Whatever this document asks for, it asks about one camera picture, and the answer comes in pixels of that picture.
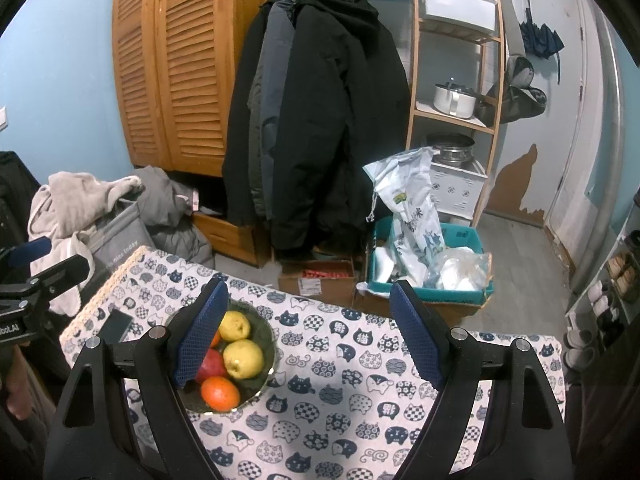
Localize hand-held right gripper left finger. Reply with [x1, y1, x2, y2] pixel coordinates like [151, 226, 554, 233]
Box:
[44, 279, 230, 480]

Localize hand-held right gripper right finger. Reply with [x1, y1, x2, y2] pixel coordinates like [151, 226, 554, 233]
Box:
[389, 281, 571, 480]

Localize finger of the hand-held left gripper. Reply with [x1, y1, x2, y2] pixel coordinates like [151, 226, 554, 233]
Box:
[27, 254, 95, 307]
[0, 237, 53, 273]

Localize red apple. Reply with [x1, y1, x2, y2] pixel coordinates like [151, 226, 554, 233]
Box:
[195, 349, 228, 385]

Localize yellow-green apple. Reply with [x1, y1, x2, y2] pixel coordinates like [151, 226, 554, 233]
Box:
[219, 311, 252, 342]

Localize yellow pear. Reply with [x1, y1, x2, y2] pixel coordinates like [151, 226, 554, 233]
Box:
[222, 340, 265, 378]

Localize green glass plate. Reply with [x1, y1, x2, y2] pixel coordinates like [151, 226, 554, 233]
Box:
[164, 300, 278, 415]

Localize person's left hand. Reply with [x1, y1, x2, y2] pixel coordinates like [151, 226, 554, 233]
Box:
[0, 347, 31, 421]

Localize large cardboard box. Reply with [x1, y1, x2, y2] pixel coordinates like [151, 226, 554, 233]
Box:
[352, 280, 488, 328]

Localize grey fabric storage bag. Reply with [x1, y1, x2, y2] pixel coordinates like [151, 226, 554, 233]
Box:
[87, 200, 158, 276]

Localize black smartphone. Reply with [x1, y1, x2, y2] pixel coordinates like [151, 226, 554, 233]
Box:
[97, 309, 135, 345]

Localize clear plastic bag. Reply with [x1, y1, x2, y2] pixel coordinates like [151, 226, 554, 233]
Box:
[425, 250, 493, 292]

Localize cat print tablecloth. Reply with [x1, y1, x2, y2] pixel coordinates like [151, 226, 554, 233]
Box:
[59, 246, 568, 480]

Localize teal plastic basket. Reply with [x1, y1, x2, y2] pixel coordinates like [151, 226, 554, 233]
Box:
[365, 216, 496, 306]

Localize cardboard box with red label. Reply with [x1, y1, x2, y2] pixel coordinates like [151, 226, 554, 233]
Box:
[278, 259, 358, 306]

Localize grey padded jacket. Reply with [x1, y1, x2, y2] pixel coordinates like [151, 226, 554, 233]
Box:
[132, 166, 216, 266]

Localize white printed rice bag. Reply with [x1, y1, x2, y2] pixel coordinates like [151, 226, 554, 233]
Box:
[362, 147, 446, 286]

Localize white patterned drawer box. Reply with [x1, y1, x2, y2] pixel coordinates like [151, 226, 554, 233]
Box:
[429, 160, 488, 221]

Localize metal steamer pot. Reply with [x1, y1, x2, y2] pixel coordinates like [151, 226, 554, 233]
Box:
[426, 132, 476, 166]

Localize dark jacket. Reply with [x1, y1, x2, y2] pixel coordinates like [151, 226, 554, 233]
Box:
[222, 0, 281, 226]

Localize dark hanging garment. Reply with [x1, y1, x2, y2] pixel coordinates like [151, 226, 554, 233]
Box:
[570, 330, 640, 480]

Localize metal shoe rack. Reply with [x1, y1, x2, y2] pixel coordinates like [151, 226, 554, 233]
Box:
[565, 200, 640, 371]

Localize white cooking pot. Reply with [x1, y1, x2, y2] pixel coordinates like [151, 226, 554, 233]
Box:
[432, 80, 478, 120]

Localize black hooded coat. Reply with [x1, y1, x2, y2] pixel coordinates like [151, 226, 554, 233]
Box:
[270, 0, 412, 251]

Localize white door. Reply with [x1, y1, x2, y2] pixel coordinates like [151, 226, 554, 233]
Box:
[505, 0, 591, 231]

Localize wooden louvered wardrobe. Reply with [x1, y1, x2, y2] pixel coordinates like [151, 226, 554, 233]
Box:
[111, 0, 276, 268]

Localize grey hanging bags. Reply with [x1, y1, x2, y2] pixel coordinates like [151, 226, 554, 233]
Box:
[475, 55, 547, 126]

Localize grey coat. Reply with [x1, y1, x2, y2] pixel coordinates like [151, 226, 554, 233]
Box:
[247, 0, 301, 221]

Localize wooden shelf rack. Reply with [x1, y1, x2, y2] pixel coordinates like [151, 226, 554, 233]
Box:
[405, 0, 507, 226]

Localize dark folded umbrella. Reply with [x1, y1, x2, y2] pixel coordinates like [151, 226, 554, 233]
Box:
[519, 0, 565, 83]

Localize white storage box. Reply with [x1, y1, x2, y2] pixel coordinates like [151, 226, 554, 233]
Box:
[420, 0, 497, 36]

